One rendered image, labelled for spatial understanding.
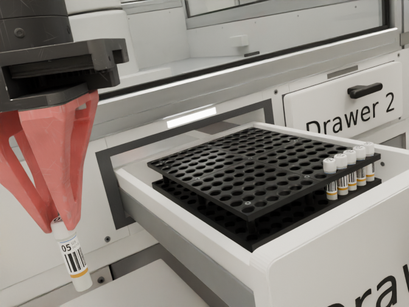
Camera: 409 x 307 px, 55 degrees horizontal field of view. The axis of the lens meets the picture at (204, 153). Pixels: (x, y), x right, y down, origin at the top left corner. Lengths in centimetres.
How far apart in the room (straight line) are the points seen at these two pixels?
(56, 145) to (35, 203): 4
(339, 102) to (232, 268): 48
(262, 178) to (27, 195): 25
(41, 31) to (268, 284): 18
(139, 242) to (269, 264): 37
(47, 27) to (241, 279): 21
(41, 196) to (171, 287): 30
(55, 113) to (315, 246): 16
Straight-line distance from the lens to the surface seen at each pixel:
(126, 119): 52
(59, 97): 19
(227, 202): 37
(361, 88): 72
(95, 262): 57
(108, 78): 23
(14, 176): 22
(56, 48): 19
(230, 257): 31
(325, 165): 40
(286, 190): 38
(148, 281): 54
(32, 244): 54
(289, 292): 25
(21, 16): 20
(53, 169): 21
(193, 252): 37
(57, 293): 59
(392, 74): 84
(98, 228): 55
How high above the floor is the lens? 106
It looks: 18 degrees down
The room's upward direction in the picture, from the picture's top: 10 degrees counter-clockwise
